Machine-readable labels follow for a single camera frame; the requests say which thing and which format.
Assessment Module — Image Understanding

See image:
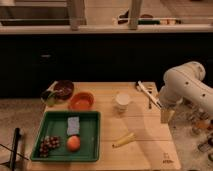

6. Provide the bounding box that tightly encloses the orange fruit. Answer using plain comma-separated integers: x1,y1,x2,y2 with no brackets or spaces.
66,135,80,151

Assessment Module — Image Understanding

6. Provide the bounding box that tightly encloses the yellow banana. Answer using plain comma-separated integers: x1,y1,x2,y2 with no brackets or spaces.
112,133,136,148

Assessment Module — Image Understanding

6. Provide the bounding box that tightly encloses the red orange bowl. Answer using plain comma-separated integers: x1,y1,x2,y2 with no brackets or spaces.
68,92,94,111

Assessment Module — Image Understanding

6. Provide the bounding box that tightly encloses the white cup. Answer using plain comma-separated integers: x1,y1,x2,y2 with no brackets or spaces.
115,93,131,113

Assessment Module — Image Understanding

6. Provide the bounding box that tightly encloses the blue sponge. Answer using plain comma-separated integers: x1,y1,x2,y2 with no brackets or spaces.
67,117,80,136

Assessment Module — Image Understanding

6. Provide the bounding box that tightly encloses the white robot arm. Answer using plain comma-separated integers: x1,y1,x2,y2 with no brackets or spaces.
158,61,213,123

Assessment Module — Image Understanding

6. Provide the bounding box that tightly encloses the bunch of purple grapes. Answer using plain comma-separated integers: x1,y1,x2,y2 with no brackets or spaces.
39,136,60,158

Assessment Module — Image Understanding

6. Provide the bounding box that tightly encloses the green plastic tray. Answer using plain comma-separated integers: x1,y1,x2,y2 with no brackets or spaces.
30,111,101,162

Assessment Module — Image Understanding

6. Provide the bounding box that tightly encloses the green corn vegetable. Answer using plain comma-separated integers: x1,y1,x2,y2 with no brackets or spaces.
40,85,56,107

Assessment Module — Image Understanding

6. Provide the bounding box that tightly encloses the white knife tool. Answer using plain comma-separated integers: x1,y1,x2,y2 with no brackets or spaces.
138,81,162,109

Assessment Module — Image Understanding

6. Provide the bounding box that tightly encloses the dark maroon bowl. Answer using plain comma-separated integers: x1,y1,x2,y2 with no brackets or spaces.
53,80,74,100

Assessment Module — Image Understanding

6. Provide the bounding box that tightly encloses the black stand pole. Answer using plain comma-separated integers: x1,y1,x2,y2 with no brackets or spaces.
9,128,21,171

